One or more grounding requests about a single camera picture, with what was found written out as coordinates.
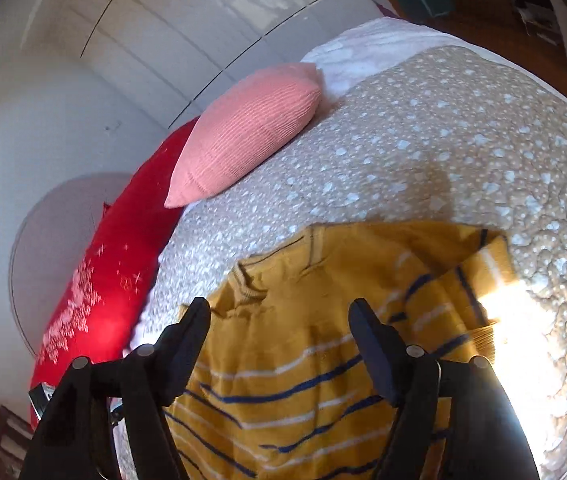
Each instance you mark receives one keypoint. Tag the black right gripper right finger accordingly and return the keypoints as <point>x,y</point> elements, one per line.
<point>383,351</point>

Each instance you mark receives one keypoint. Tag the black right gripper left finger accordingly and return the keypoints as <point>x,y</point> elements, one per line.
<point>177,350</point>

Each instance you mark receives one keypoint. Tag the yellow striped knit sweater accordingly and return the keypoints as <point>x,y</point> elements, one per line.
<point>280,390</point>

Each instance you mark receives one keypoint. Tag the red embroidered pillow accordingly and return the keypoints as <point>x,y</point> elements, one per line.
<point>107,291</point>

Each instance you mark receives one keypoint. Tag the grey round headboard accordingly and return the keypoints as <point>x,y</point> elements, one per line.
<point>50,243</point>

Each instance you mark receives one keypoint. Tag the beige heart pattern quilt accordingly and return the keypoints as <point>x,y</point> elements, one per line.
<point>445,136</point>

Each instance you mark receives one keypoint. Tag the pink ribbed cushion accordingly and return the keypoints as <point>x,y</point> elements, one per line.
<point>242,128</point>

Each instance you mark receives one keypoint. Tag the white glossy wardrobe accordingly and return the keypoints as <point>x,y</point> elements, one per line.
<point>172,58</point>

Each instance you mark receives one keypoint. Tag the brown wooden door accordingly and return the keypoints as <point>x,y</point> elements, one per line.
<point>494,25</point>

